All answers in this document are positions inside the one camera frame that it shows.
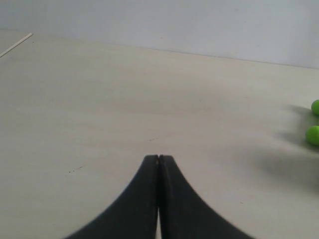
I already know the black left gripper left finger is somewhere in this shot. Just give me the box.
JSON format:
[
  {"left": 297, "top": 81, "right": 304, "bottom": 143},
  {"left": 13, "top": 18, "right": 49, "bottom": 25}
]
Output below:
[{"left": 68, "top": 155, "right": 159, "bottom": 239}]

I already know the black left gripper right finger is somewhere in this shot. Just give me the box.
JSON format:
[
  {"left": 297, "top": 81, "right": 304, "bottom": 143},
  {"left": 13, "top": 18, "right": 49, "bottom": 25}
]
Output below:
[{"left": 158, "top": 155, "right": 251, "bottom": 239}]

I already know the green toy bone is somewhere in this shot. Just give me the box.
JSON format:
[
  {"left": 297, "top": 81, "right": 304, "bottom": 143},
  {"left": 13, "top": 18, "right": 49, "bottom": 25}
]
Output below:
[{"left": 305, "top": 100, "right": 319, "bottom": 146}]

